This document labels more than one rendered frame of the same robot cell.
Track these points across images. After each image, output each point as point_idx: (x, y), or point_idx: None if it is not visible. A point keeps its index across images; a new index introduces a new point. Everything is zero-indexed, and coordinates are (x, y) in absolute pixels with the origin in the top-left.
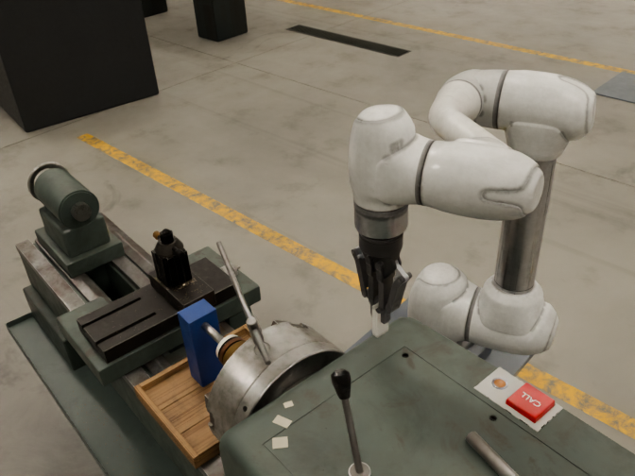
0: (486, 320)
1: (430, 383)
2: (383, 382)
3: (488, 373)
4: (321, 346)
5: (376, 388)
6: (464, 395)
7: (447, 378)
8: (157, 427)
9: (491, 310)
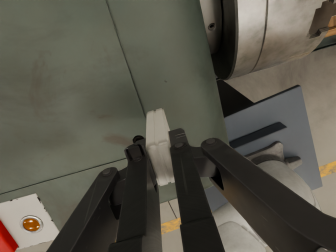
0: (231, 226)
1: (64, 145)
2: (95, 80)
3: (56, 220)
4: (250, 31)
5: (84, 62)
6: (25, 176)
7: (66, 171)
8: None
9: (233, 240)
